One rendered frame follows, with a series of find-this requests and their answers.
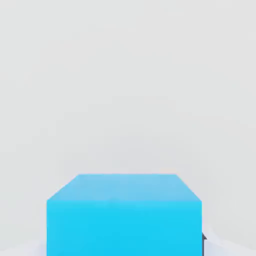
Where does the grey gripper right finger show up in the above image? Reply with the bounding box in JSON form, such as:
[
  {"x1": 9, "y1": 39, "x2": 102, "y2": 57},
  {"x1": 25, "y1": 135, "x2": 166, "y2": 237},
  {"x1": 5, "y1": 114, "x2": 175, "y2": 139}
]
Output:
[{"x1": 201, "y1": 227, "x2": 256, "y2": 256}]

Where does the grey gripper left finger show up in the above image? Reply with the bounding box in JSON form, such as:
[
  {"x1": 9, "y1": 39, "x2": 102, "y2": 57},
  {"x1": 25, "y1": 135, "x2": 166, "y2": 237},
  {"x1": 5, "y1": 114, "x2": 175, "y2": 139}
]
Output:
[{"x1": 0, "y1": 240, "x2": 48, "y2": 256}]

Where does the small blue cube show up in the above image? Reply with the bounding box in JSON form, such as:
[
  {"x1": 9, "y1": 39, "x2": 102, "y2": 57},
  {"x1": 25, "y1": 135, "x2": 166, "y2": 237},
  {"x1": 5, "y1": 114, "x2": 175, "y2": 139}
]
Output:
[{"x1": 46, "y1": 173, "x2": 203, "y2": 256}]

